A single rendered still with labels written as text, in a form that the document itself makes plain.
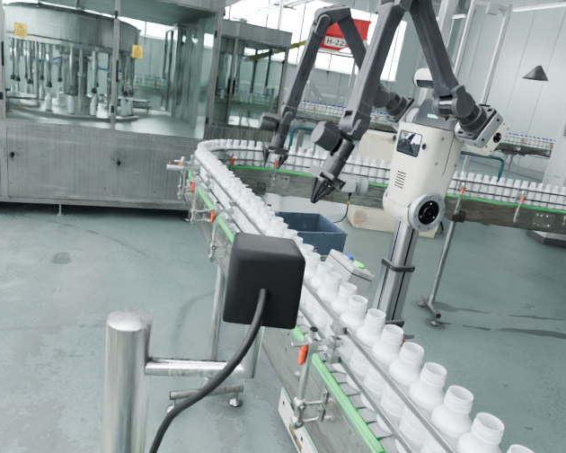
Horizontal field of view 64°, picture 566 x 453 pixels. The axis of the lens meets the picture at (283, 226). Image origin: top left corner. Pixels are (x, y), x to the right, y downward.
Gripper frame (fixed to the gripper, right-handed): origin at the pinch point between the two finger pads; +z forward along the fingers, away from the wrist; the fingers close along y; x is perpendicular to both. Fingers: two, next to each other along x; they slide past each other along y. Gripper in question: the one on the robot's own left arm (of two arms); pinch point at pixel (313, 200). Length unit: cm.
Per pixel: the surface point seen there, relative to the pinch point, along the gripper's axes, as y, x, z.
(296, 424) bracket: 44, -18, 40
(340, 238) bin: -39, 71, 14
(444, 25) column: -648, 798, -456
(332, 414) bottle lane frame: 49, -17, 33
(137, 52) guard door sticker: -348, 66, -23
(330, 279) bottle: 30.6, -15.2, 11.9
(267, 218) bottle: -13.9, 0.1, 13.0
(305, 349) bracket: 41, -25, 24
